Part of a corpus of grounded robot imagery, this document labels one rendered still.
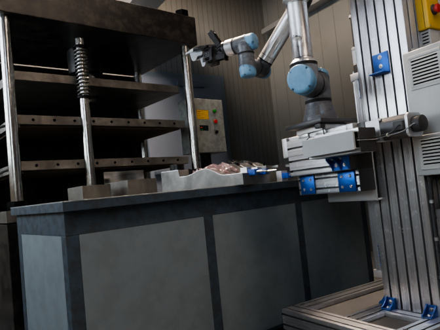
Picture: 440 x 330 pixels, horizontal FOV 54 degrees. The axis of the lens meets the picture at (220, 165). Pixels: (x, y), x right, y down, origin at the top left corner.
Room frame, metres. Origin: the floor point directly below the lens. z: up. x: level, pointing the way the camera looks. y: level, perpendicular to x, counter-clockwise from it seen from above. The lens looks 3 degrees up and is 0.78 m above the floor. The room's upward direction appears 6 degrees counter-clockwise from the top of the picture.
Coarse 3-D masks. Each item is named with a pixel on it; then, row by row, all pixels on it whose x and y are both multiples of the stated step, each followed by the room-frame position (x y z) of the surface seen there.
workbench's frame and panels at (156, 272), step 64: (192, 192) 1.89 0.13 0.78; (256, 192) 2.21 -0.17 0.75; (64, 256) 1.60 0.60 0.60; (128, 256) 1.73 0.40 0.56; (192, 256) 1.93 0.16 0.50; (256, 256) 2.18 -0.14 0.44; (320, 256) 2.50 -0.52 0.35; (64, 320) 1.64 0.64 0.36; (128, 320) 1.72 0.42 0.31; (192, 320) 1.91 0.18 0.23; (256, 320) 2.15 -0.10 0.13
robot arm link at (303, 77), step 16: (288, 0) 1.75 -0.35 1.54; (304, 0) 1.75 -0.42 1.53; (288, 16) 1.78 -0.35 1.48; (304, 16) 1.75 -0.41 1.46; (304, 32) 1.74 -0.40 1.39; (304, 48) 1.74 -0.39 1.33; (304, 64) 1.73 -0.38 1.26; (288, 80) 1.75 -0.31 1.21; (304, 80) 1.72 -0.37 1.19; (320, 80) 1.77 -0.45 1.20
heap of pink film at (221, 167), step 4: (212, 164) 2.20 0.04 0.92; (216, 164) 2.21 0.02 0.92; (220, 164) 2.31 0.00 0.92; (224, 164) 2.30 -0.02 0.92; (200, 168) 2.29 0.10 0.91; (204, 168) 2.21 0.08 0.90; (208, 168) 2.20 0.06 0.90; (212, 168) 2.18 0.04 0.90; (216, 168) 2.18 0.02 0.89; (220, 168) 2.17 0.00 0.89; (224, 168) 2.20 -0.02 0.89; (228, 168) 2.27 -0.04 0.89; (232, 168) 2.26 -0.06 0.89; (192, 172) 2.31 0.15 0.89; (224, 172) 2.16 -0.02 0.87; (228, 172) 2.18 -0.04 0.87; (236, 172) 2.25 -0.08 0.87; (240, 172) 2.27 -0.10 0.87
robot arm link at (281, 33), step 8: (280, 24) 1.93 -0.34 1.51; (288, 24) 1.92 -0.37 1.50; (272, 32) 1.97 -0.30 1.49; (280, 32) 1.93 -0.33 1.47; (288, 32) 1.94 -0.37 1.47; (272, 40) 1.95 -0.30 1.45; (280, 40) 1.94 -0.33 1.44; (264, 48) 1.98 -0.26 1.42; (272, 48) 1.96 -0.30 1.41; (280, 48) 1.97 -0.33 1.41; (264, 56) 1.98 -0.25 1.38; (272, 56) 1.98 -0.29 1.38; (264, 64) 1.99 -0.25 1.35; (264, 72) 2.00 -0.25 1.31
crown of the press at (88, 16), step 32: (0, 0) 2.15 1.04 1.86; (32, 0) 2.25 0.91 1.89; (64, 0) 2.37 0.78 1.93; (96, 0) 2.49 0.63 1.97; (32, 32) 2.46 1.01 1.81; (64, 32) 2.51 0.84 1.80; (96, 32) 2.55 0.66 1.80; (128, 32) 2.62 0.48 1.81; (160, 32) 2.77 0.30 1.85; (192, 32) 2.94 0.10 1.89; (32, 64) 3.02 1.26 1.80; (64, 64) 3.09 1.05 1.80; (96, 64) 2.80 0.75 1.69; (128, 64) 3.24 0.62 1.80; (160, 64) 3.32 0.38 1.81
